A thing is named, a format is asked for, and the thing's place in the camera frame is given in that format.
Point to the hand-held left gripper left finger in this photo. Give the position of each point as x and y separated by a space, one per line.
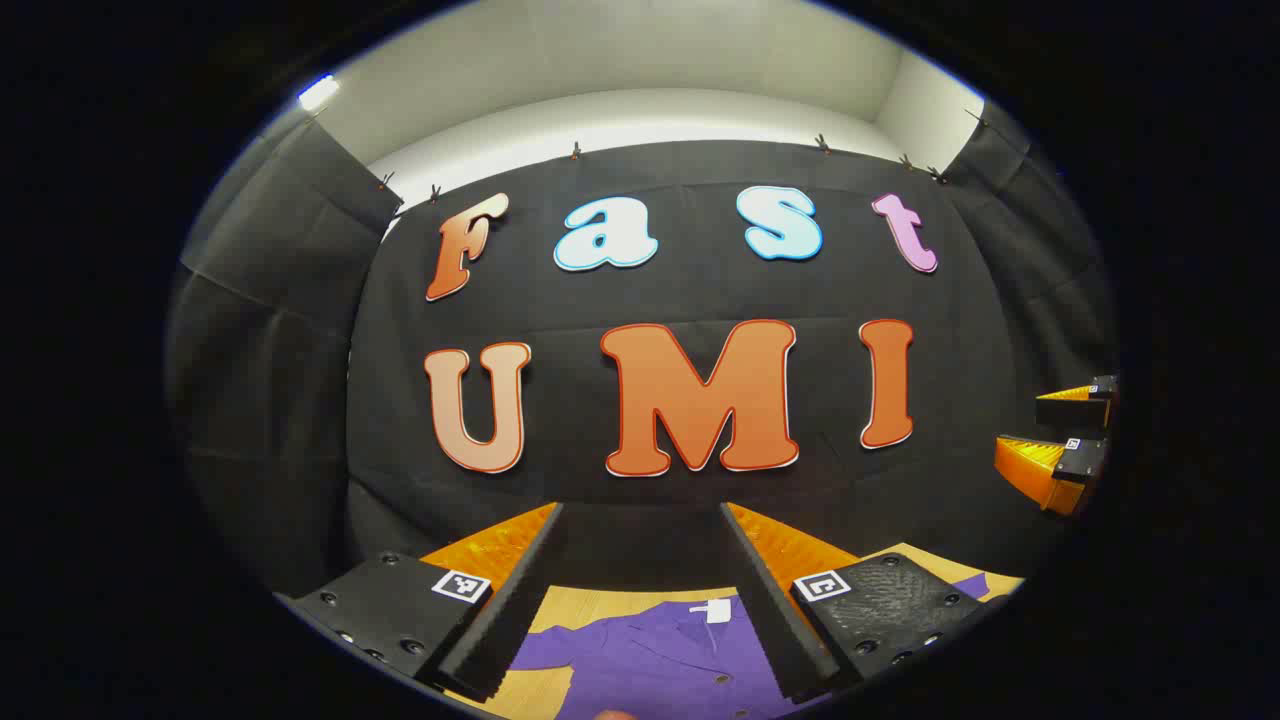
510 600

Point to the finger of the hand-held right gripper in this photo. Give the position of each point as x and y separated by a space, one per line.
1070 410
1040 470

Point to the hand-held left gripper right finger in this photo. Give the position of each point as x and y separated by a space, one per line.
775 610

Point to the purple ribbed shirt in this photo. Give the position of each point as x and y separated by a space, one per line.
660 660

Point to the ceiling light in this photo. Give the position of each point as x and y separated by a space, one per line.
318 92

